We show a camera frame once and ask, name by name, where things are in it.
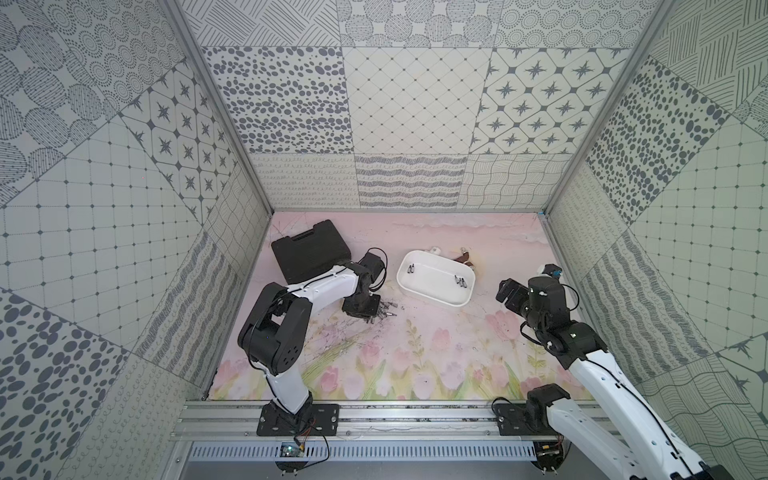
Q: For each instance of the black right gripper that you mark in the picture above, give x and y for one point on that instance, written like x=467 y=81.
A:
x=521 y=292

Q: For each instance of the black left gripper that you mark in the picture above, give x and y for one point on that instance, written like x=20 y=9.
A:
x=362 y=306

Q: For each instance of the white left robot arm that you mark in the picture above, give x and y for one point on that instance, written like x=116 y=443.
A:
x=274 y=333

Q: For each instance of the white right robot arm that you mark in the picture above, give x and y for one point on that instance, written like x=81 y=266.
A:
x=644 y=447

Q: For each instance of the white plastic storage box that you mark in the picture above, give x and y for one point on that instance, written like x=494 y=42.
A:
x=433 y=280

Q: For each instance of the black plastic tool case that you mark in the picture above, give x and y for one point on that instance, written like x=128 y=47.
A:
x=306 y=255

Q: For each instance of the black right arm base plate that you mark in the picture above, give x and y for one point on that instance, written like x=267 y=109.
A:
x=516 y=419

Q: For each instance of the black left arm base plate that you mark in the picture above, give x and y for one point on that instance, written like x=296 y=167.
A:
x=320 y=419

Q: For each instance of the aluminium mounting rail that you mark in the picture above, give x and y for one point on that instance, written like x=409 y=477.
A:
x=419 y=421

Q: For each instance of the white slotted cable duct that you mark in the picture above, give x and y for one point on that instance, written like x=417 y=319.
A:
x=364 y=450

